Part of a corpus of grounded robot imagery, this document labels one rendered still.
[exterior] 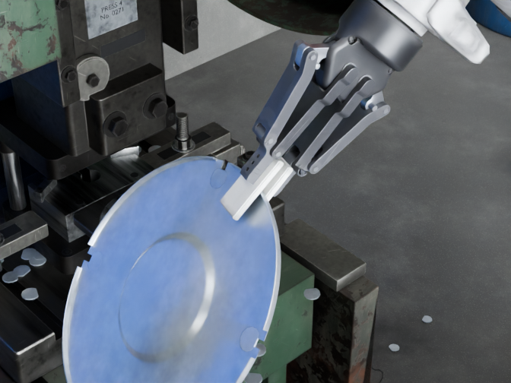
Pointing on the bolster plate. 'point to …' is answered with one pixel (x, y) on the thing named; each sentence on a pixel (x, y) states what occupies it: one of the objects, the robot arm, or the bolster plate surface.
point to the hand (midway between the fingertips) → (256, 185)
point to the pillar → (14, 181)
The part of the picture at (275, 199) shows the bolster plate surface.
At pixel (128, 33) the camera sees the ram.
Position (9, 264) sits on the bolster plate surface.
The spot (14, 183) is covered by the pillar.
